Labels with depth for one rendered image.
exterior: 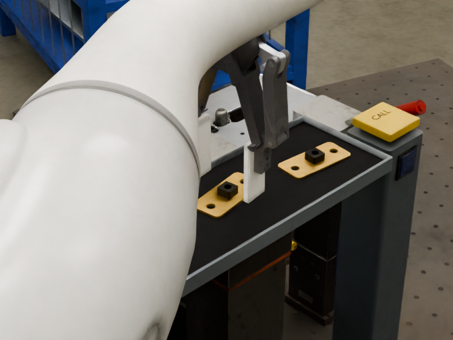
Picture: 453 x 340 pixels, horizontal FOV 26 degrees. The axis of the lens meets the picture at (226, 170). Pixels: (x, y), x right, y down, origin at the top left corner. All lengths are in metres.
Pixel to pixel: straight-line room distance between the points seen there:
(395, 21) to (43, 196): 4.03
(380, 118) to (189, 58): 0.69
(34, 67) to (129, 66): 3.51
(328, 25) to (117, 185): 3.92
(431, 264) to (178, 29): 1.24
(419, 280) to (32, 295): 1.38
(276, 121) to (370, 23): 3.41
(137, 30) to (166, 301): 0.18
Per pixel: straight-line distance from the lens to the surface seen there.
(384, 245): 1.28
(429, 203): 1.90
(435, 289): 1.70
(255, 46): 0.94
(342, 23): 4.35
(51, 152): 0.42
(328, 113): 1.43
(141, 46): 0.52
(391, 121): 1.22
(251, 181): 1.01
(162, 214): 0.42
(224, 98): 1.59
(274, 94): 0.95
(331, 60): 4.01
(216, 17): 0.60
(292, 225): 1.03
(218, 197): 1.05
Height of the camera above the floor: 1.75
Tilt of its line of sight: 32 degrees down
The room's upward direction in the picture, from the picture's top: straight up
